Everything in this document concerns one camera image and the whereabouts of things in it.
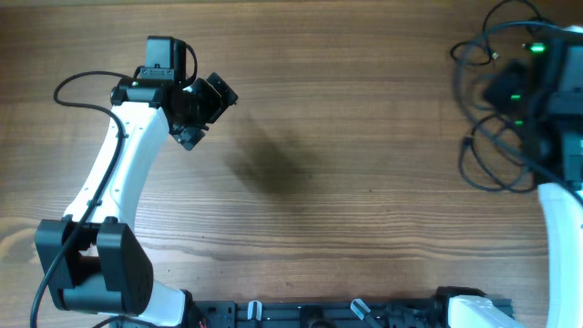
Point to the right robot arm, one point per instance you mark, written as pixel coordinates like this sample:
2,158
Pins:
542,103

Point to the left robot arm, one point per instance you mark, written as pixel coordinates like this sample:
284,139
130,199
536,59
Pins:
91,258

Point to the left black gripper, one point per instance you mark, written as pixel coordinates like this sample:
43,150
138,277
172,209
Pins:
213,100

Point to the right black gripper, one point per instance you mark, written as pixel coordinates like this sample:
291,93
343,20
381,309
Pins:
494,89

